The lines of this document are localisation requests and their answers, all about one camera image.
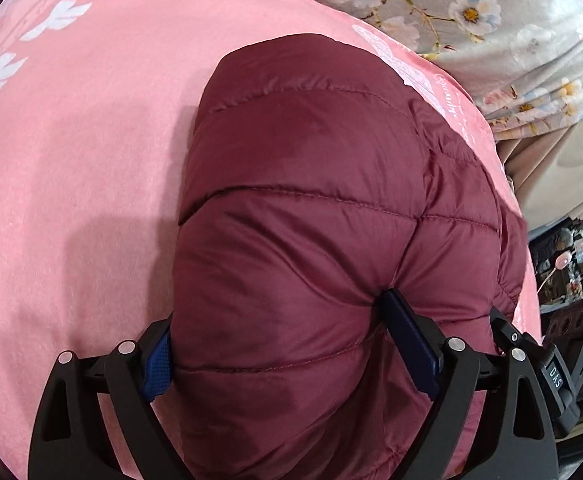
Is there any grey floral bed sheet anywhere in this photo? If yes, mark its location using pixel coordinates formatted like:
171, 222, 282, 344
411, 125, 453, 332
61, 0, 583, 136

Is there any maroon puffer jacket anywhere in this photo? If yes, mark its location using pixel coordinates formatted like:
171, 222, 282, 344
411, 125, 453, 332
164, 34, 529, 480

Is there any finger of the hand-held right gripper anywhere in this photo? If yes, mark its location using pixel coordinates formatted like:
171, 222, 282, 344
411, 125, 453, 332
489, 306, 545, 361

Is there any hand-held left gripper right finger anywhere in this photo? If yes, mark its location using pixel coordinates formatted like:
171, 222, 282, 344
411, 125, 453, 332
381, 287, 557, 480

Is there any pink round stick ornament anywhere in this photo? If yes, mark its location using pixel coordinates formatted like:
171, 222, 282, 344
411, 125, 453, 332
536, 255, 572, 293

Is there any pink printed blanket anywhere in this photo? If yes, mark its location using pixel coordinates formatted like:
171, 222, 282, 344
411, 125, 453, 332
0, 0, 542, 480

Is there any beige cloth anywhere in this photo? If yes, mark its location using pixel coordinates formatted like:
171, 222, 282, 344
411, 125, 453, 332
491, 105, 583, 231

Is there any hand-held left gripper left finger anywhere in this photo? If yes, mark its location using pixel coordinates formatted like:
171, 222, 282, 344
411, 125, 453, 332
28, 316, 187, 480

